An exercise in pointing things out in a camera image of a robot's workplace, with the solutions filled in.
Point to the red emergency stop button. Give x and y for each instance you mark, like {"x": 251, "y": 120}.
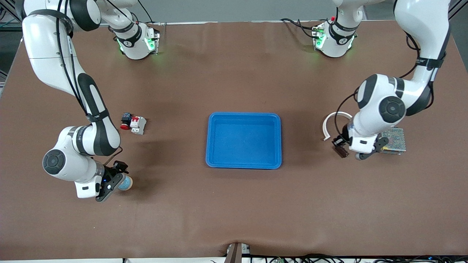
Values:
{"x": 126, "y": 118}

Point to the dark brown electrolytic capacitor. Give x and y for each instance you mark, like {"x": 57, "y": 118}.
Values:
{"x": 343, "y": 152}

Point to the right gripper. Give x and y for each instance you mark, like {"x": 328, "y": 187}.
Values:
{"x": 117, "y": 168}

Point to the white circuit breaker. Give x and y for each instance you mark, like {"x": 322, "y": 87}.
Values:
{"x": 138, "y": 125}

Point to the blue dome bell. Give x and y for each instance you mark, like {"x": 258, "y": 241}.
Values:
{"x": 127, "y": 183}

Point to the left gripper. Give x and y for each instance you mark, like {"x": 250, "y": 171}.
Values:
{"x": 344, "y": 140}

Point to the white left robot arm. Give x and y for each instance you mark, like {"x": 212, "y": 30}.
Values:
{"x": 420, "y": 22}

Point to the metal mesh power supply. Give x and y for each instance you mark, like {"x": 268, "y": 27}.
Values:
{"x": 396, "y": 140}

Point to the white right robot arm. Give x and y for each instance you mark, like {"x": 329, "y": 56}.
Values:
{"x": 44, "y": 54}

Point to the brown table mat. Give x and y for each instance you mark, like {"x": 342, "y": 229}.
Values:
{"x": 234, "y": 204}

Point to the white curved plastic strip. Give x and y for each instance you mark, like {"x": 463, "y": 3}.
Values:
{"x": 324, "y": 128}

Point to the blue plastic tray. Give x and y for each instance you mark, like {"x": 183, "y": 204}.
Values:
{"x": 243, "y": 142}

